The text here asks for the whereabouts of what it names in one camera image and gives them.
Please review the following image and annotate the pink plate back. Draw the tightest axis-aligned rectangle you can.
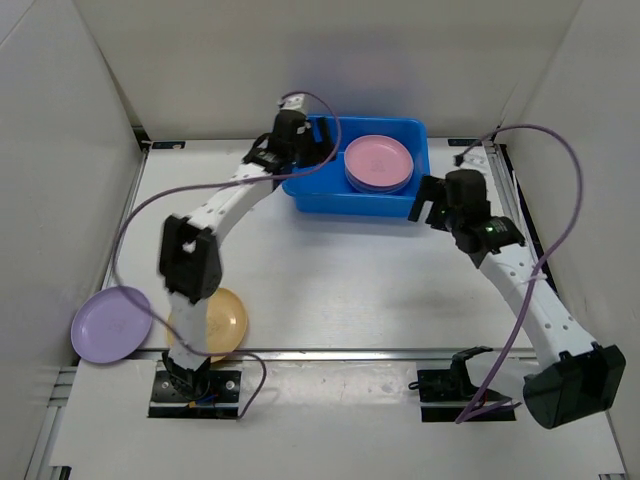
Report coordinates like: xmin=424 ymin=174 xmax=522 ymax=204
xmin=345 ymin=172 xmax=411 ymax=194

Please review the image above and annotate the pink plate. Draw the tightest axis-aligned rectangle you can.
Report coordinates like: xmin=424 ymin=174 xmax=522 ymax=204
xmin=344 ymin=135 xmax=414 ymax=188
xmin=345 ymin=172 xmax=411 ymax=194

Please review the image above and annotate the pink plate front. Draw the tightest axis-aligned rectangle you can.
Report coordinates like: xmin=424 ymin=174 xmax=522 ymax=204
xmin=344 ymin=135 xmax=414 ymax=188

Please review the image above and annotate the yellow plate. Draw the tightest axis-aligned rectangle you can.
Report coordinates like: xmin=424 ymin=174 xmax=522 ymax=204
xmin=167 ymin=287 xmax=248 ymax=369

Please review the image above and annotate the purple plate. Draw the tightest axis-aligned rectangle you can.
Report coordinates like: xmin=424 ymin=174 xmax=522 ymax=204
xmin=85 ymin=286 xmax=152 ymax=360

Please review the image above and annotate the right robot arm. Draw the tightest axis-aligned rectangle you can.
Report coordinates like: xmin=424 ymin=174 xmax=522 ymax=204
xmin=408 ymin=169 xmax=626 ymax=429

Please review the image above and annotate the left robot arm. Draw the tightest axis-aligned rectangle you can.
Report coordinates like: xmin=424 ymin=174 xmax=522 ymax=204
xmin=158 ymin=109 xmax=337 ymax=400

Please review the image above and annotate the blue plastic bin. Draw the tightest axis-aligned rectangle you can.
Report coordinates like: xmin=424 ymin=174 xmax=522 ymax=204
xmin=283 ymin=116 xmax=430 ymax=218

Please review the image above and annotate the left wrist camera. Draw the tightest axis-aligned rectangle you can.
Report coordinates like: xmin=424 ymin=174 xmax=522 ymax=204
xmin=278 ymin=94 xmax=309 ymax=116

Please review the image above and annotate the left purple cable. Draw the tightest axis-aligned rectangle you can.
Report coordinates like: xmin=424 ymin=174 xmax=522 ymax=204
xmin=110 ymin=91 xmax=344 ymax=420

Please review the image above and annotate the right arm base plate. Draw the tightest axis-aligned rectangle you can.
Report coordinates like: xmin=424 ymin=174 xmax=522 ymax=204
xmin=407 ymin=369 xmax=516 ymax=423

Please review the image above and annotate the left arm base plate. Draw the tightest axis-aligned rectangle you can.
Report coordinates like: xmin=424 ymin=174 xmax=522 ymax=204
xmin=147 ymin=369 xmax=242 ymax=420

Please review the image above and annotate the left aluminium rail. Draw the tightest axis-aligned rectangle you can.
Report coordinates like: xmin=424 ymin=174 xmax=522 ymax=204
xmin=24 ymin=144 xmax=151 ymax=480

